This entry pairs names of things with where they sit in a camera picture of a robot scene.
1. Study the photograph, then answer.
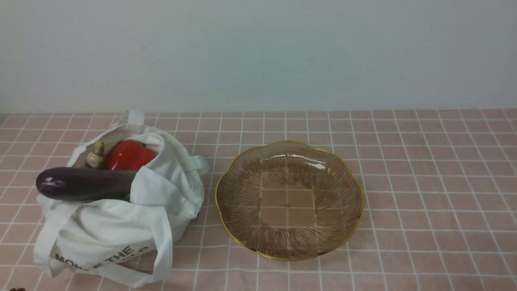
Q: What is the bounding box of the purple eggplant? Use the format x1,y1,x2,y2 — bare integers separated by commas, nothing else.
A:
35,167,137,201

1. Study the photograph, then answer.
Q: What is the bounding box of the white cloth tote bag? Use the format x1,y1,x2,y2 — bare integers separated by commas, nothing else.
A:
33,110,209,289

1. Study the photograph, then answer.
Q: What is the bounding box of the gold-rimmed glass plate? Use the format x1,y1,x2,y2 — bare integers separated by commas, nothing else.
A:
214,141,366,261

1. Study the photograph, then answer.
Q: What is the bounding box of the red bell pepper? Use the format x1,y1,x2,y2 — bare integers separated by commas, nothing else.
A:
103,140,157,170

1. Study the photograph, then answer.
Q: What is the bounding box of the beige ginger root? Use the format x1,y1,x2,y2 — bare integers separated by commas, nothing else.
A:
85,141,105,169

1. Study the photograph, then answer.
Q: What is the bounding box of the pink checkered tablecloth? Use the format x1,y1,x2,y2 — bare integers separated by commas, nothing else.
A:
0,109,516,291

